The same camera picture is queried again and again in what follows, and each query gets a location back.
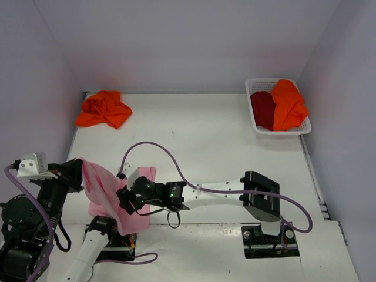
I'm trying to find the orange t shirt in basket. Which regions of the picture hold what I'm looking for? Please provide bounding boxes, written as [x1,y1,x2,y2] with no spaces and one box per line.
[270,79,308,131]

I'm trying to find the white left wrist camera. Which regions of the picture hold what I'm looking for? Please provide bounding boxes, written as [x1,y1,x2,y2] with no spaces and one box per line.
[17,152,48,179]

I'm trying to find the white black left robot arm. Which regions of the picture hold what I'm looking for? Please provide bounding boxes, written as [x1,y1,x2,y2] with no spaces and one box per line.
[1,153,83,281]

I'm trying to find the white plastic basket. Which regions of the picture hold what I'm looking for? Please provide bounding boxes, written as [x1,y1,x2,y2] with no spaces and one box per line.
[245,78,311,136]

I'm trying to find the pink t shirt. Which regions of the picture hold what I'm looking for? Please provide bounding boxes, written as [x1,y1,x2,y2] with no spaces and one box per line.
[80,158,150,236]

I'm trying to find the orange t shirt on table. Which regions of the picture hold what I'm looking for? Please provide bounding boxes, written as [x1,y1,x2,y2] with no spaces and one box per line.
[75,90,133,129]

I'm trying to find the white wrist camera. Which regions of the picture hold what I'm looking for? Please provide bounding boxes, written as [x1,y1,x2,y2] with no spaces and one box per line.
[17,152,48,179]
[117,162,140,190]

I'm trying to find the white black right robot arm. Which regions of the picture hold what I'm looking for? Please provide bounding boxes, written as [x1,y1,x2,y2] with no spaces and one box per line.
[116,171,281,242]

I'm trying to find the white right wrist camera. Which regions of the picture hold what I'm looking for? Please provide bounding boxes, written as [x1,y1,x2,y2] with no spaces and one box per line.
[117,162,140,190]

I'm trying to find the dark red t shirt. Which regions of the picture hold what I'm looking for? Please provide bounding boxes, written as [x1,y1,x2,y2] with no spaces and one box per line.
[250,91,276,131]

